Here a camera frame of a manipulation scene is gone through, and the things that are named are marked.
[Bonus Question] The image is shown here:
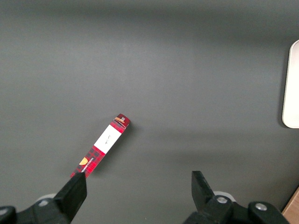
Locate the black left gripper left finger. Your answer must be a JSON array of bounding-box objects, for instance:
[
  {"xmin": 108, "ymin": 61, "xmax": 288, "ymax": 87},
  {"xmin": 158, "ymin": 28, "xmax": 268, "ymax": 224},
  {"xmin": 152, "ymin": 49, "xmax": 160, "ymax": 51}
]
[{"xmin": 0, "ymin": 172, "xmax": 88, "ymax": 224}]

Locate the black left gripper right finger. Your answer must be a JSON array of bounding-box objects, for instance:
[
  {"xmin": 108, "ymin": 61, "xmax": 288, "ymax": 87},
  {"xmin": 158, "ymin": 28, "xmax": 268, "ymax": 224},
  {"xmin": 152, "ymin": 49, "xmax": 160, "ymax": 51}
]
[{"xmin": 184, "ymin": 170, "xmax": 291, "ymax": 224}]

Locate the red plaid carton box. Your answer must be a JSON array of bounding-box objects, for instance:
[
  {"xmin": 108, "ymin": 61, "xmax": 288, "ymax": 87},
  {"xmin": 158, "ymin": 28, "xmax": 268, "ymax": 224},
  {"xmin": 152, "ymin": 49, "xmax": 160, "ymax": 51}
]
[{"xmin": 70, "ymin": 113, "xmax": 131, "ymax": 179}]

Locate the beige plastic tray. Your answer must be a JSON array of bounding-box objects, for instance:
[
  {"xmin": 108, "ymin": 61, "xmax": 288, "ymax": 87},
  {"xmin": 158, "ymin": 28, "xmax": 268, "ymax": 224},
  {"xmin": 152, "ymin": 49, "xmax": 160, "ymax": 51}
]
[{"xmin": 281, "ymin": 39, "xmax": 299, "ymax": 129}]

